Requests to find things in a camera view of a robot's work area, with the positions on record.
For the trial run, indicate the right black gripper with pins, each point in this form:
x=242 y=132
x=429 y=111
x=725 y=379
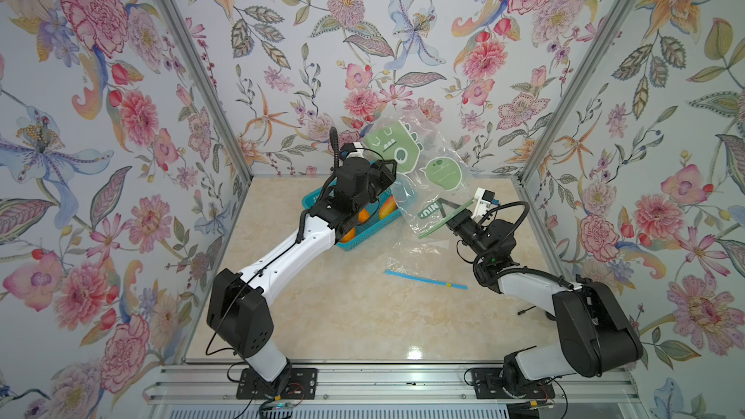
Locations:
x=461 y=222

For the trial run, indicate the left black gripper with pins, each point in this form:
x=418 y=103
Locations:
x=382 y=177

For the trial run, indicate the green printed zip-top bag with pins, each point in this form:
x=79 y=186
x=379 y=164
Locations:
x=428 y=169

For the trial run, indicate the large orange mango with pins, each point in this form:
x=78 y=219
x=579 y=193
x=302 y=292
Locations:
x=348 y=237

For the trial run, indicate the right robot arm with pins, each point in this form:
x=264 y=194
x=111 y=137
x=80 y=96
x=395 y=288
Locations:
x=594 y=336

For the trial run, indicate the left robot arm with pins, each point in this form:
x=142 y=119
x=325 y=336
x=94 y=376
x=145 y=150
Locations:
x=240 y=307

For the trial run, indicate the middle orange mango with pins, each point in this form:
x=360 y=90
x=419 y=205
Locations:
x=364 y=216

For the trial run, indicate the red yellow mango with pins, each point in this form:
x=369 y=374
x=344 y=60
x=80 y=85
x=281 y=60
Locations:
x=388 y=207

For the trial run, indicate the clear blue-zipper bag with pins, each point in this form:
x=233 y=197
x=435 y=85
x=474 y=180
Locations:
x=431 y=260

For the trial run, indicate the teal plastic basket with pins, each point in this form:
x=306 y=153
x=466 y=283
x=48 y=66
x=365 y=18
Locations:
x=367 y=230

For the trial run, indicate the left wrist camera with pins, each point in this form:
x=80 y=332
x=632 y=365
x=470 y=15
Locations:
x=349 y=151

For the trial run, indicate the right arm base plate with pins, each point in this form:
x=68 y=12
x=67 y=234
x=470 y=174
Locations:
x=501 y=384

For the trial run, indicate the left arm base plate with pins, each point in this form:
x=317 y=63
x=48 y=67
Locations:
x=292 y=384

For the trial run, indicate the aluminium front rail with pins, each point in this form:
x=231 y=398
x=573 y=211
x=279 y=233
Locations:
x=387 y=390

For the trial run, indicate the left corner aluminium post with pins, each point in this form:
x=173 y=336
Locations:
x=201 y=78

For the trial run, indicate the corner aluminium post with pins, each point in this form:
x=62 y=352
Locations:
x=584 y=75
x=201 y=78

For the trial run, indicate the right corner aluminium post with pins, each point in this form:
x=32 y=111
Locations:
x=584 y=75

